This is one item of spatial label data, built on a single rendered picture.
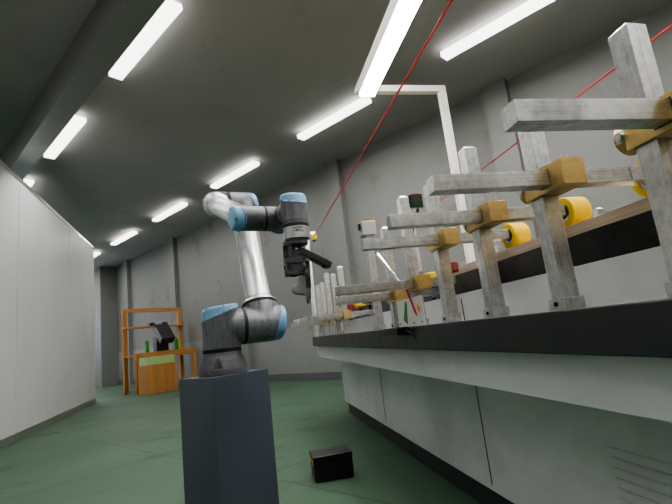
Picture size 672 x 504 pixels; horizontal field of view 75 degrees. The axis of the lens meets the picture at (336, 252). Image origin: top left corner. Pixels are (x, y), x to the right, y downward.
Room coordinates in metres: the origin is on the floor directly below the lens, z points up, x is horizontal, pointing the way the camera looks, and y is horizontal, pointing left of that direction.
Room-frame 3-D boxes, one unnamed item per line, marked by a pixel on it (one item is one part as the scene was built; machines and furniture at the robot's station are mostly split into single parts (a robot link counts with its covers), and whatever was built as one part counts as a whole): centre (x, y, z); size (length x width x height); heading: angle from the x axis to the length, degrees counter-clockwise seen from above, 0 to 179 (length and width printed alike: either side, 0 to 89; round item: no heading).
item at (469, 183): (0.81, -0.43, 0.95); 0.50 x 0.04 x 0.04; 102
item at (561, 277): (0.85, -0.43, 0.88); 0.04 x 0.04 x 0.48; 12
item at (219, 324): (1.79, 0.49, 0.79); 0.17 x 0.15 x 0.18; 118
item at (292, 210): (1.46, 0.13, 1.13); 0.10 x 0.09 x 0.12; 28
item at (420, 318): (1.61, -0.24, 0.75); 0.26 x 0.01 x 0.10; 12
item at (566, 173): (0.83, -0.43, 0.95); 0.14 x 0.06 x 0.05; 12
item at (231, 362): (1.79, 0.50, 0.65); 0.19 x 0.19 x 0.10
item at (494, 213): (1.07, -0.38, 0.95); 0.14 x 0.06 x 0.05; 12
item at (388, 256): (1.83, -0.22, 0.89); 0.04 x 0.04 x 0.48; 12
